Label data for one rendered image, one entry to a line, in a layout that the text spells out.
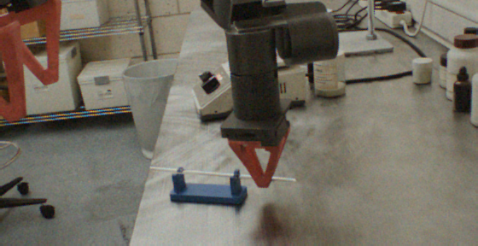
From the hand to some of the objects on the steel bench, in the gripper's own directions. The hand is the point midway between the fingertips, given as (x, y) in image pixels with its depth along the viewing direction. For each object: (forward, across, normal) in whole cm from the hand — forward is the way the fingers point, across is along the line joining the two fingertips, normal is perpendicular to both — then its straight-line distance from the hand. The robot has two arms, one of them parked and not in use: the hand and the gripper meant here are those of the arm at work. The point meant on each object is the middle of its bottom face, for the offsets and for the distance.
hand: (263, 179), depth 73 cm
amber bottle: (+3, -34, +25) cm, 42 cm away
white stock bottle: (+3, -40, +26) cm, 47 cm away
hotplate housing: (+3, -37, -12) cm, 39 cm away
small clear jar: (+3, -48, +19) cm, 52 cm away
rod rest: (+3, 0, -8) cm, 8 cm away
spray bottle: (+3, -142, -5) cm, 142 cm away
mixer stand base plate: (+3, -76, -5) cm, 77 cm away
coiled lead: (+3, -104, -13) cm, 105 cm away
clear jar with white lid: (+3, -42, +2) cm, 42 cm away
